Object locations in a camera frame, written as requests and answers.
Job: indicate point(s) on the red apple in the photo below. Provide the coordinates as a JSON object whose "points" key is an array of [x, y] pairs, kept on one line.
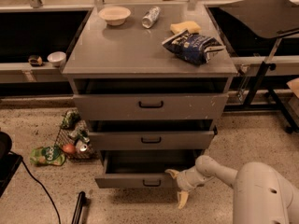
{"points": [[69, 149]]}

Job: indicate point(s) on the black pole on floor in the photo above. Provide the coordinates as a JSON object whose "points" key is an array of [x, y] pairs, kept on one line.
{"points": [[81, 209]]}

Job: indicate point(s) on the black stand table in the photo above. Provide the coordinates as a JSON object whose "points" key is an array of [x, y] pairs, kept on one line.
{"points": [[262, 38]]}

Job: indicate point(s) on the grey drawer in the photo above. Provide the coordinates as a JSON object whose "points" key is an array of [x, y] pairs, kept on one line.
{"points": [[126, 169], [151, 140], [150, 106]]}

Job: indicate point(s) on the silver can lying down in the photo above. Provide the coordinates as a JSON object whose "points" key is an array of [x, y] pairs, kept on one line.
{"points": [[151, 17]]}

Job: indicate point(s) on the grey top drawer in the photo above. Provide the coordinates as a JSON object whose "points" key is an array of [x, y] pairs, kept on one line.
{"points": [[150, 106]]}

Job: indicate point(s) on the black device at left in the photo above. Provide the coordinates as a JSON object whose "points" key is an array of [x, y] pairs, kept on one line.
{"points": [[9, 163]]}

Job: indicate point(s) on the grey bottom drawer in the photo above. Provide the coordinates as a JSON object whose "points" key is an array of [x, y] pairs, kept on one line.
{"points": [[126, 169]]}

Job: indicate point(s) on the green bottle in basket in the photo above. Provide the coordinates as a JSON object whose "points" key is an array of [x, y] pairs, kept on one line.
{"points": [[80, 133]]}

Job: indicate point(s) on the grey middle drawer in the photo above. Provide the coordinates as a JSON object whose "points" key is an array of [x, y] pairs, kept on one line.
{"points": [[151, 140]]}

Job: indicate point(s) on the small white cup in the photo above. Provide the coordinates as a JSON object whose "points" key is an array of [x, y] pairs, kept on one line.
{"points": [[57, 58]]}

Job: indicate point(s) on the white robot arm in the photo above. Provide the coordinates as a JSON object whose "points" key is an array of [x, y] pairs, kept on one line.
{"points": [[261, 194]]}

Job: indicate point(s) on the white paper bowl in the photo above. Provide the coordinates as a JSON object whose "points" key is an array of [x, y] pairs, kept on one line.
{"points": [[114, 16]]}

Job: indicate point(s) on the yellow sponge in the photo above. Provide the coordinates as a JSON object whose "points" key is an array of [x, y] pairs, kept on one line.
{"points": [[191, 26]]}

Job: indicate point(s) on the small dark tape measure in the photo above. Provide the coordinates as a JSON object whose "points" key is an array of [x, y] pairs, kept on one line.
{"points": [[35, 60]]}

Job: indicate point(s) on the blue chip bag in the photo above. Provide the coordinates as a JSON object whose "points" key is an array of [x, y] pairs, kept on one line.
{"points": [[193, 48]]}

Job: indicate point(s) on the green crumpled bag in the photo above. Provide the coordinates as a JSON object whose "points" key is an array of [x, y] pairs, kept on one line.
{"points": [[71, 117]]}

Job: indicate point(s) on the black wire basket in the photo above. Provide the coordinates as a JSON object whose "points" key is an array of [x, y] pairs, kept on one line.
{"points": [[62, 139]]}

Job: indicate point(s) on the grey drawer cabinet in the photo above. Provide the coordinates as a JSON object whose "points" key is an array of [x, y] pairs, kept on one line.
{"points": [[131, 59]]}

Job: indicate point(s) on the silver soda can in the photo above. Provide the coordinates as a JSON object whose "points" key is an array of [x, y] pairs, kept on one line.
{"points": [[81, 147]]}

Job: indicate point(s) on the green snack bag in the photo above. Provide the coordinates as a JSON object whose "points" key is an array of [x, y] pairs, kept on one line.
{"points": [[47, 156]]}

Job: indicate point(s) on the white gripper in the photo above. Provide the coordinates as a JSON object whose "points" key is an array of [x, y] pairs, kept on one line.
{"points": [[186, 180]]}

